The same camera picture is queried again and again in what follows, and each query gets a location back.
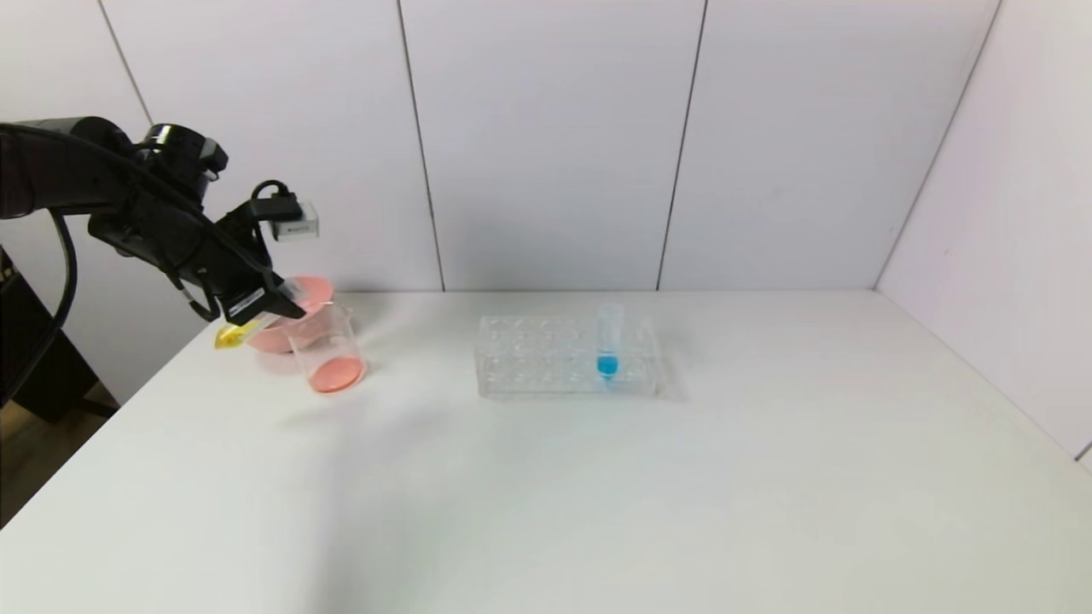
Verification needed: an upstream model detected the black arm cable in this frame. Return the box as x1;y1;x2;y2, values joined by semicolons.
0;122;293;406

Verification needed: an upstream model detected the test tube with yellow pigment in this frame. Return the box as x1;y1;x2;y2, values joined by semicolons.
213;286;305;351

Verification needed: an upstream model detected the test tube with blue pigment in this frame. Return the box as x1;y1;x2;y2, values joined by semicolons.
596;303;623;385

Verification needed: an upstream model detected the clear plastic test tube rack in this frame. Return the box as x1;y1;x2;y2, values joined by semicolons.
475;314;663;400

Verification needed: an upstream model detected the clear glass beaker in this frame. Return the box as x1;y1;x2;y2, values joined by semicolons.
284;302;370;395

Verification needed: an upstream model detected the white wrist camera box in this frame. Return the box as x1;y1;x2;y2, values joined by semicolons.
270;200;321;243

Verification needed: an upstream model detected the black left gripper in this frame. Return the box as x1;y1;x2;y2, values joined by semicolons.
162;215;307;327

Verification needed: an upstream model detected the pink bowl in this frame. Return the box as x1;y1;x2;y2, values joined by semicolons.
247;275;336;355

